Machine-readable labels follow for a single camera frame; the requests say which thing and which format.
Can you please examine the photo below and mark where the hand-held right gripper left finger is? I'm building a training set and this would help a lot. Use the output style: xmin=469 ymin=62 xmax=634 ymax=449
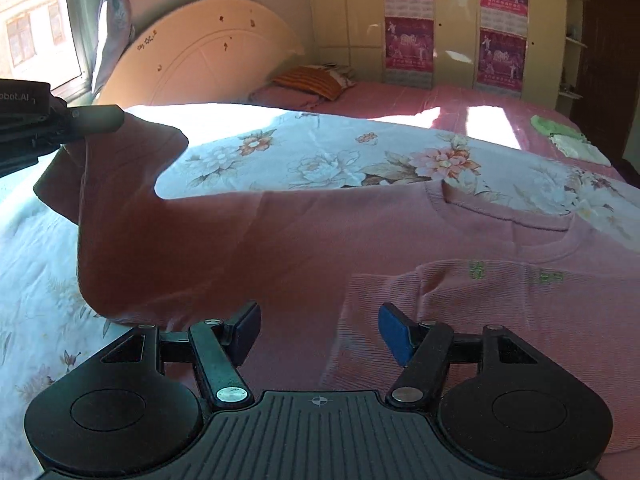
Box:
xmin=100 ymin=301 xmax=262 ymax=409

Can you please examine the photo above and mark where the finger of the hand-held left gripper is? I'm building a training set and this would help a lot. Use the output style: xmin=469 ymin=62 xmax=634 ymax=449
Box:
xmin=60 ymin=104 xmax=126 ymax=136

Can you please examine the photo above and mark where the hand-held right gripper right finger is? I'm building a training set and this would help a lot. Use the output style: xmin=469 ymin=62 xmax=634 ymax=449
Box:
xmin=378 ymin=302 xmax=539 ymax=404

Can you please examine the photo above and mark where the pink knit sweater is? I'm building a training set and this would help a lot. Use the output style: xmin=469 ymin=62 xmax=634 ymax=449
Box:
xmin=32 ymin=110 xmax=640 ymax=456

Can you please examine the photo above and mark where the grey curtain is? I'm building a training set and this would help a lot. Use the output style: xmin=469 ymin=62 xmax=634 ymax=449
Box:
xmin=90 ymin=0 xmax=136 ymax=96

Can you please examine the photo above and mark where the window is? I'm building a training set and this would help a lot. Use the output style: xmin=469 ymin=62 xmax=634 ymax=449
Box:
xmin=0 ymin=0 xmax=97 ymax=97

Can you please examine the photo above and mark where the cream wooden headboard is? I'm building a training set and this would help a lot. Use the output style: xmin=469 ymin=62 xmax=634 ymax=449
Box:
xmin=96 ymin=0 xmax=306 ymax=109

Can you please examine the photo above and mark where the pink pillow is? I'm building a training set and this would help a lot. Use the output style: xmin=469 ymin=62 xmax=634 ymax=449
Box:
xmin=249 ymin=84 xmax=327 ymax=110

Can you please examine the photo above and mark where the white floral blanket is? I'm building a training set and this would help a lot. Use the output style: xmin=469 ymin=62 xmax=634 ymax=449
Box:
xmin=0 ymin=102 xmax=640 ymax=413

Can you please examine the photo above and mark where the orange striped pillow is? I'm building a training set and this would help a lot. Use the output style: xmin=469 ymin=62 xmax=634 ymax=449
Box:
xmin=272 ymin=66 xmax=347 ymax=101

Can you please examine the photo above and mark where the pink checked bed sheet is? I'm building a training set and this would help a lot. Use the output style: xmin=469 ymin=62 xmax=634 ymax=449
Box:
xmin=249 ymin=79 xmax=622 ymax=172

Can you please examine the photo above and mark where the patterned white pillow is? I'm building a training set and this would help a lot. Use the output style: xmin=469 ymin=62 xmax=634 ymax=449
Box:
xmin=320 ymin=62 xmax=359 ymax=89

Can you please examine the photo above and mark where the pale green folded cloth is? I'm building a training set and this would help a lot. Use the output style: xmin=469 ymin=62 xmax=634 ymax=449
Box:
xmin=549 ymin=133 xmax=612 ymax=167

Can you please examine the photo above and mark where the cream wardrobe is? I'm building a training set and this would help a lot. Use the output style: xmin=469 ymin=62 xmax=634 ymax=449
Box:
xmin=307 ymin=0 xmax=569 ymax=107

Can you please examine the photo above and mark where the cream corner shelf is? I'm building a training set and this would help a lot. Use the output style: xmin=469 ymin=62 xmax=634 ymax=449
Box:
xmin=555 ymin=0 xmax=592 ymax=117

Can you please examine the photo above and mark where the dark brown door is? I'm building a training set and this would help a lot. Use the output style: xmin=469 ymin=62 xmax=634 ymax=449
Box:
xmin=575 ymin=0 xmax=640 ymax=163

